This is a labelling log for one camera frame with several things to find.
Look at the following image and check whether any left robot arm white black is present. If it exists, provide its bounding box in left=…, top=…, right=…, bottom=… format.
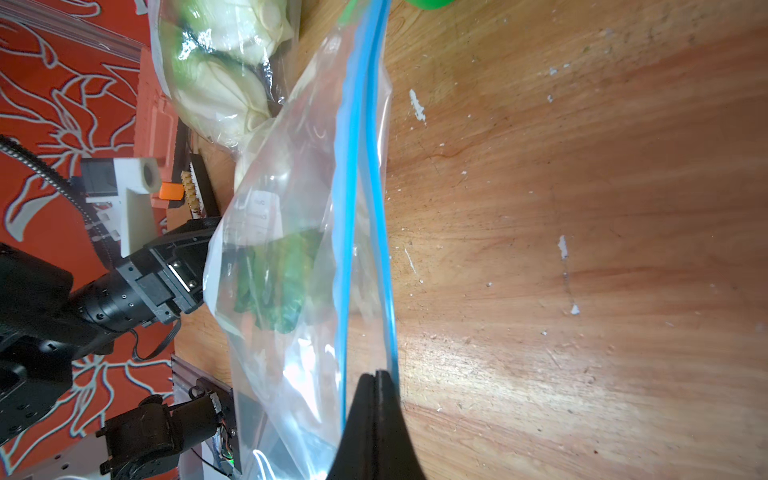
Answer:
left=1, top=138, right=240, bottom=479

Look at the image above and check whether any clear zip-top bag blue seal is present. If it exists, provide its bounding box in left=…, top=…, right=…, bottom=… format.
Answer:
left=204, top=1, right=399, bottom=479

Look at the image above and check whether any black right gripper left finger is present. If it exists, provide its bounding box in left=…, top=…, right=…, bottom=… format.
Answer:
left=327, top=374, right=377, bottom=480

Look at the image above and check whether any orange plastic tool case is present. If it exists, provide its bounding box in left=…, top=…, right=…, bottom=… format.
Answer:
left=133, top=50, right=187, bottom=211

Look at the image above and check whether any chinese cabbage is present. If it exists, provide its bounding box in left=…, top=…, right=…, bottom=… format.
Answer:
left=234, top=230, right=323, bottom=334

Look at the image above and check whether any green plastic basket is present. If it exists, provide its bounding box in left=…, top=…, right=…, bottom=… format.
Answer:
left=406, top=0, right=455, bottom=11

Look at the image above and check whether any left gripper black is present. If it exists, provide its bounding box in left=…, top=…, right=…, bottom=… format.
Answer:
left=77, top=217, right=219, bottom=334

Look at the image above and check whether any black balance charging board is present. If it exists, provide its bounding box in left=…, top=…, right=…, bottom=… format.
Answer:
left=180, top=153, right=221, bottom=219

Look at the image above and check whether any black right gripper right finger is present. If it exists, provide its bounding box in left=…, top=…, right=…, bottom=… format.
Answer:
left=376, top=370, right=426, bottom=480

